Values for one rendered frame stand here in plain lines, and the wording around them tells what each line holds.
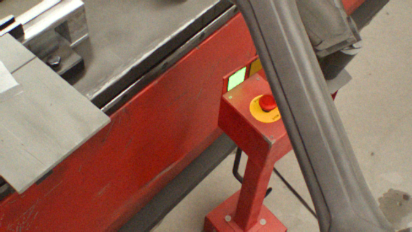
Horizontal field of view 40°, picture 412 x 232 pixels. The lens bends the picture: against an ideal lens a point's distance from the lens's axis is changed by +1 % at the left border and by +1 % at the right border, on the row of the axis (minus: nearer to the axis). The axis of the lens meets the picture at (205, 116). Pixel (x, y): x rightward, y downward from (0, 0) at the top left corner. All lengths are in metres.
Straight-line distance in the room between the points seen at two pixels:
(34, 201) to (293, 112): 0.77
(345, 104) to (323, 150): 1.74
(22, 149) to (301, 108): 0.50
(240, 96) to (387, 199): 0.99
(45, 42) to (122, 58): 0.15
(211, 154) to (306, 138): 1.47
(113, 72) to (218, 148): 0.93
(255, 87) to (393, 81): 1.23
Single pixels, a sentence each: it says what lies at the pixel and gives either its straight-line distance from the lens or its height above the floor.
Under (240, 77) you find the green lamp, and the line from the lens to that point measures 1.22.
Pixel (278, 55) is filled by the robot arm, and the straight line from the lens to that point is 0.55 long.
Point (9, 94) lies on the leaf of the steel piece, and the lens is 0.96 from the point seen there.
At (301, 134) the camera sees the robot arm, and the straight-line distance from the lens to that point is 0.53.
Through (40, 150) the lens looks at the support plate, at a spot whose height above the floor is 1.00.
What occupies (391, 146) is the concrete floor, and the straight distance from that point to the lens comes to 2.21.
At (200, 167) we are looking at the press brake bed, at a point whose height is 0.05.
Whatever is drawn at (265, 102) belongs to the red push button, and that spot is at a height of 0.81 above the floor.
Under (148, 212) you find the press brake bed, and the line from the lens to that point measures 1.88.
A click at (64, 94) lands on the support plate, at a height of 1.00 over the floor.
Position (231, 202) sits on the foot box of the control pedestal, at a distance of 1.83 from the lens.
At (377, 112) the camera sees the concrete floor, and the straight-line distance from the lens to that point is 2.29.
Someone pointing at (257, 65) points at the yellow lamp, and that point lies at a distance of 1.24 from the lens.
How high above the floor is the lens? 1.76
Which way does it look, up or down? 55 degrees down
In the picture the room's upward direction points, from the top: 5 degrees clockwise
